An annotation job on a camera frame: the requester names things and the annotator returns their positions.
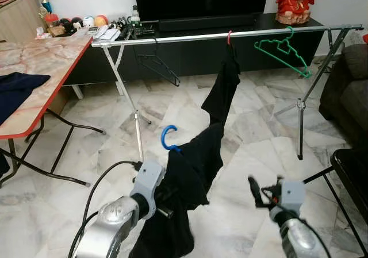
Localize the black TV console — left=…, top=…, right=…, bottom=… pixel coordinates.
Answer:
left=62, top=12, right=327, bottom=87

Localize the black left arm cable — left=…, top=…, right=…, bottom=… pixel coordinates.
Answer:
left=68, top=160, right=143, bottom=258

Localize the red figurine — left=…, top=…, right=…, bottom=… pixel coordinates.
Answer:
left=275, top=0, right=322, bottom=26

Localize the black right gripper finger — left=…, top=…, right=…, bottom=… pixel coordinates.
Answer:
left=248, top=176, right=263, bottom=206

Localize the navy blue garment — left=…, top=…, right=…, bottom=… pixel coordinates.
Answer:
left=0, top=72, right=52, bottom=126

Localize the white booklets stack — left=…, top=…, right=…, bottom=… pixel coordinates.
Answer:
left=92, top=25, right=122, bottom=42

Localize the green plastic hanger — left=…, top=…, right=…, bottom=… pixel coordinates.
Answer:
left=254, top=26, right=312, bottom=79

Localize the brown sofa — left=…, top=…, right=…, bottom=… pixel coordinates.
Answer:
left=319, top=43, right=368, bottom=151

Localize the marble table red edge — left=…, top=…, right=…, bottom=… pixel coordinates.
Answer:
left=0, top=33, right=108, bottom=188

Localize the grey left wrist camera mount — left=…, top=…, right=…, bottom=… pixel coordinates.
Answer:
left=133, top=160, right=167, bottom=220

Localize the silver metal clothes rack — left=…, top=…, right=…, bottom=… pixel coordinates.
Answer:
left=91, top=24, right=365, bottom=161

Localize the black soundbar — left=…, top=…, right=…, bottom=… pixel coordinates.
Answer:
left=158, top=14, right=258, bottom=32

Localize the black hanger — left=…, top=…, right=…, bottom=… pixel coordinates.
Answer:
left=134, top=37, right=181, bottom=87

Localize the blue plastic hanger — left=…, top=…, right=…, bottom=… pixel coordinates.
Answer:
left=161, top=125, right=182, bottom=154

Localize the small clear bottle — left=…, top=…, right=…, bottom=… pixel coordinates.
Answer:
left=130, top=5, right=141, bottom=24

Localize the wooden cabinet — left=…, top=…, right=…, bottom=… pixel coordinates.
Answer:
left=0, top=0, right=48, bottom=45

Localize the red lid jar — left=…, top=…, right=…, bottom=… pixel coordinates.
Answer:
left=45, top=12, right=60, bottom=29

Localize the black garment white print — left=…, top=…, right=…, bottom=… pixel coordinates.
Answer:
left=201, top=41, right=242, bottom=153

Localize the black folding chair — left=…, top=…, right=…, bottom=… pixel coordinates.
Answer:
left=303, top=148, right=368, bottom=257

